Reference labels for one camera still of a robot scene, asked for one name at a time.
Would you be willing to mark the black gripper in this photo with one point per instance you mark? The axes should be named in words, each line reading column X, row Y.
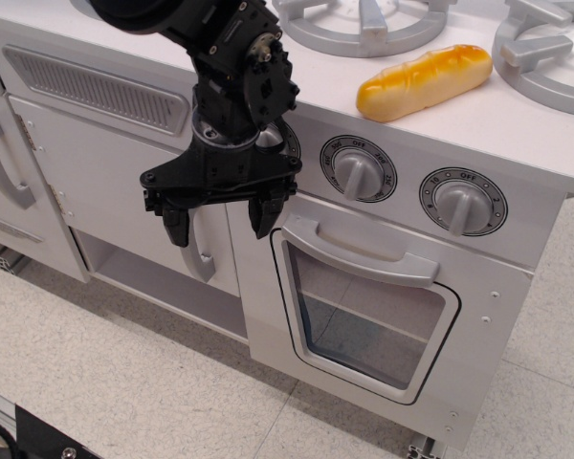
column 208, row 174

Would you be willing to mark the grey oven door handle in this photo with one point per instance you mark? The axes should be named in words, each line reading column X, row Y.
column 408, row 270

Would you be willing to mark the white oven door with window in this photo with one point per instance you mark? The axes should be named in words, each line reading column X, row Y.
column 421, row 357

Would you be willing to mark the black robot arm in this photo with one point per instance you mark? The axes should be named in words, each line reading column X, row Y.
column 244, row 85

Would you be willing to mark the grey left oven knob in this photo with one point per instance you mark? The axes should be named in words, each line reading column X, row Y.
column 279, row 138

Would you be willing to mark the grey oven knob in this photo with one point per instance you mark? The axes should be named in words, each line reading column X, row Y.
column 279, row 138
column 463, row 202
column 359, row 169

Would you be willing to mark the grey middle oven knob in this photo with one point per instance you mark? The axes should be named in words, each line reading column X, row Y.
column 359, row 169

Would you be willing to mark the grey right oven knob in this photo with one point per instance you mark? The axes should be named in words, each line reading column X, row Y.
column 463, row 202

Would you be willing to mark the grey vent grille panel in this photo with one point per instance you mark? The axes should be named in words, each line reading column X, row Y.
column 116, row 96

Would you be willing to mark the white cabinet door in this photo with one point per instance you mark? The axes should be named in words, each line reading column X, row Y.
column 96, row 173

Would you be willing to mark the white left fridge door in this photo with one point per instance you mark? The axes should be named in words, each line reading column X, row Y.
column 30, row 220

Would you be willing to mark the white toy kitchen unit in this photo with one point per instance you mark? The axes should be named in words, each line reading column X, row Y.
column 524, row 147

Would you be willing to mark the grey middle stove burner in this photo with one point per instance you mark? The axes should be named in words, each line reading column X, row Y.
column 359, row 28

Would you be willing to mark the grey stove burner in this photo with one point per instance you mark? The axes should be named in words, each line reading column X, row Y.
column 533, row 51
column 359, row 28

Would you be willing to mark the yellow toy bread loaf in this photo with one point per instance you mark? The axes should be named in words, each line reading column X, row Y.
column 426, row 81

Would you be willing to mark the grey right stove burner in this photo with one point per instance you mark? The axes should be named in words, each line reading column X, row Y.
column 533, row 51

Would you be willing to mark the grey cabinet door handle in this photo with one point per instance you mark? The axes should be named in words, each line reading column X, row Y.
column 200, row 266

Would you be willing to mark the aluminium frame rail left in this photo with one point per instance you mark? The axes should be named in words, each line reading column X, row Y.
column 11, row 261

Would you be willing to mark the aluminium frame rail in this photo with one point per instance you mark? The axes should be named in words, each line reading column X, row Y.
column 424, row 447
column 11, row 261

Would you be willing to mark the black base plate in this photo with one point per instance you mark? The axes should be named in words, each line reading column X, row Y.
column 38, row 439

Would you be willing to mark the aluminium frame rail right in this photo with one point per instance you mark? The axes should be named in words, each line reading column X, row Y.
column 424, row 447

